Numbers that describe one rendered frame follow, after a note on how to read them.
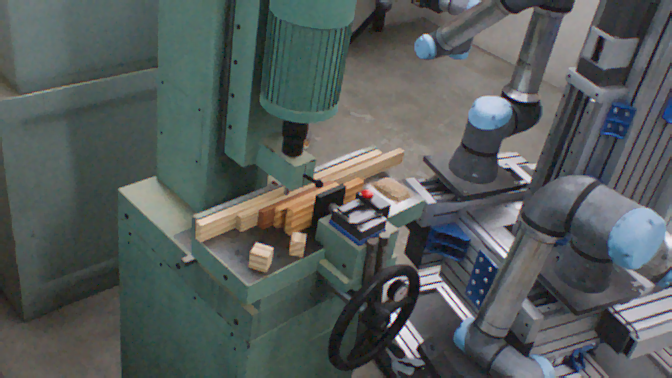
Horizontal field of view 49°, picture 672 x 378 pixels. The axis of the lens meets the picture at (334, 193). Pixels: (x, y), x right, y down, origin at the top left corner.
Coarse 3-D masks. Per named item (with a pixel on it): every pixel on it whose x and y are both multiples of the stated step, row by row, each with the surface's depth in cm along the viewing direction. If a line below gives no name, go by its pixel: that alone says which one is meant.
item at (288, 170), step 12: (264, 144) 172; (276, 144) 172; (264, 156) 173; (276, 156) 169; (288, 156) 169; (300, 156) 170; (312, 156) 170; (264, 168) 174; (276, 168) 171; (288, 168) 167; (300, 168) 167; (312, 168) 171; (288, 180) 169; (300, 180) 170
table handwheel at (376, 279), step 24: (408, 264) 165; (336, 288) 172; (360, 288) 156; (360, 312) 168; (384, 312) 165; (408, 312) 176; (336, 336) 156; (360, 336) 167; (384, 336) 177; (336, 360) 161; (360, 360) 171
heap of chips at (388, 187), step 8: (376, 184) 194; (384, 184) 194; (392, 184) 194; (400, 184) 196; (384, 192) 192; (392, 192) 191; (400, 192) 192; (408, 192) 194; (392, 200) 191; (400, 200) 191
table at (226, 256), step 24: (408, 216) 192; (192, 240) 168; (216, 240) 167; (240, 240) 168; (264, 240) 169; (288, 240) 171; (312, 240) 172; (216, 264) 163; (240, 264) 161; (288, 264) 164; (312, 264) 170; (240, 288) 159; (264, 288) 161
